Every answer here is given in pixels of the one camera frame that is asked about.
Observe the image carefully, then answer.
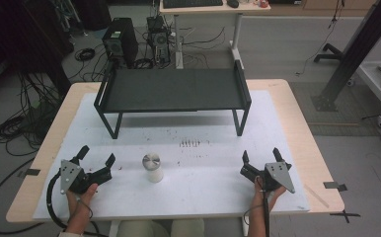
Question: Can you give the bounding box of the dark curtain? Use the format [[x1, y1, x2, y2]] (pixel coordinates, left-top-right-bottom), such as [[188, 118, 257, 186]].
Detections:
[[0, 0, 75, 97]]

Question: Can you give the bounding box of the white sleeve cuff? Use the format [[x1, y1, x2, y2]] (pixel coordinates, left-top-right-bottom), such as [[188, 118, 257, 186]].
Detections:
[[58, 230, 85, 237]]

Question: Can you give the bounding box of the black keyboard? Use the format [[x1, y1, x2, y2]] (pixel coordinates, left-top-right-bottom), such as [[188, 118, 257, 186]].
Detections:
[[162, 0, 224, 9]]

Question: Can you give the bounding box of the person's left leg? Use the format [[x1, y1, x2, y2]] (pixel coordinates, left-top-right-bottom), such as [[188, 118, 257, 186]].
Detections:
[[116, 219, 163, 237]]

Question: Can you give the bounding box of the open computer case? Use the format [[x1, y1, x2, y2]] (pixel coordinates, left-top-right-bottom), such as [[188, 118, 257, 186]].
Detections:
[[146, 15, 172, 65]]

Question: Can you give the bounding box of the person's right hand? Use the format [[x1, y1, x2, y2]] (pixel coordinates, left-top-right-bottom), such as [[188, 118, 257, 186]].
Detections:
[[252, 176, 287, 211]]

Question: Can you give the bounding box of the thick black gripper cable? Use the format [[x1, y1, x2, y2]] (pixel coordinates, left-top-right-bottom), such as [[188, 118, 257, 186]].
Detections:
[[45, 171, 111, 237]]

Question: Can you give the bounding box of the black computer tower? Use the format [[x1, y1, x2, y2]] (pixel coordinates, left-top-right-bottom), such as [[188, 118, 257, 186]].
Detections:
[[102, 17, 139, 68]]

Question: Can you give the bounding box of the white cup with metal lid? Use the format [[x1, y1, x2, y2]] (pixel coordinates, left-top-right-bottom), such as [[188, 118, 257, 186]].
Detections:
[[141, 152, 165, 184]]

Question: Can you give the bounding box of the person's leg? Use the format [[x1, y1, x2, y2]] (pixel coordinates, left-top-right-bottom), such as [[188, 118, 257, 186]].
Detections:
[[170, 218, 206, 237], [116, 219, 163, 237]]

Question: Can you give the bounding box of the coiled black cable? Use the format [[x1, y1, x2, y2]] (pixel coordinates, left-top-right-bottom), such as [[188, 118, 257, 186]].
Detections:
[[74, 47, 96, 62]]

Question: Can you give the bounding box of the white table mat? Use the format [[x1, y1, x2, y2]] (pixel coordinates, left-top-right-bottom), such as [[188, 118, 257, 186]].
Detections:
[[33, 90, 311, 221]]

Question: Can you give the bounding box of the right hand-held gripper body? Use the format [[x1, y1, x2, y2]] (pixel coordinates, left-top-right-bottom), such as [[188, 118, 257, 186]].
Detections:
[[240, 160, 296, 195]]

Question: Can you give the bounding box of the black stand foot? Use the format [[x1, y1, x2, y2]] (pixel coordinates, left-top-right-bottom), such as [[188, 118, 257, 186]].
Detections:
[[313, 42, 344, 63]]

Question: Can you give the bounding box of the person's left hand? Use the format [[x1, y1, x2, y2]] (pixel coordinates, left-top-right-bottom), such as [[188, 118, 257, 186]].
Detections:
[[65, 183, 100, 215]]

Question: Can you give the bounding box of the black metal beam stand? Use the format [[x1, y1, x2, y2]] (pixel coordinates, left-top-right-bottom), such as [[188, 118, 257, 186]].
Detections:
[[311, 0, 381, 113]]

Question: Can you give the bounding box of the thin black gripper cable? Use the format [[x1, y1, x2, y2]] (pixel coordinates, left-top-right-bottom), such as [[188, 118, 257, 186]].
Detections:
[[243, 176, 271, 237]]

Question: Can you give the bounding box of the white cart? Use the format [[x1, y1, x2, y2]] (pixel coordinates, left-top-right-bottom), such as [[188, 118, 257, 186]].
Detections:
[[355, 23, 381, 129]]

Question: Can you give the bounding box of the black metal shelf rack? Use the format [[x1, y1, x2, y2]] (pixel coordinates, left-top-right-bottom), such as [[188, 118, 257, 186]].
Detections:
[[93, 59, 253, 140]]

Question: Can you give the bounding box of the person's right leg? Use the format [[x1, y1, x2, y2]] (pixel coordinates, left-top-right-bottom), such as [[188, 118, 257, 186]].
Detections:
[[170, 218, 206, 237]]

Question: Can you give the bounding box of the black tape cross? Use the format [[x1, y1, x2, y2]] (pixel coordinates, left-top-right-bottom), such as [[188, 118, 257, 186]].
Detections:
[[330, 209, 361, 224]]

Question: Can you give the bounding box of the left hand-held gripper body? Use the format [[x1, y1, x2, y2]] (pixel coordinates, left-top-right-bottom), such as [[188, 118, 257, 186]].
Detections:
[[59, 159, 114, 196]]

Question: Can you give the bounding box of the white desk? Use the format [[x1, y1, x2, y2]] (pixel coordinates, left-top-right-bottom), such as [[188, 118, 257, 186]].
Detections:
[[158, 0, 271, 70]]

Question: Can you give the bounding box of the tangle of floor cables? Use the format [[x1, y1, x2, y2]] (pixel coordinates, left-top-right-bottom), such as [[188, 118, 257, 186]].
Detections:
[[0, 70, 69, 157]]

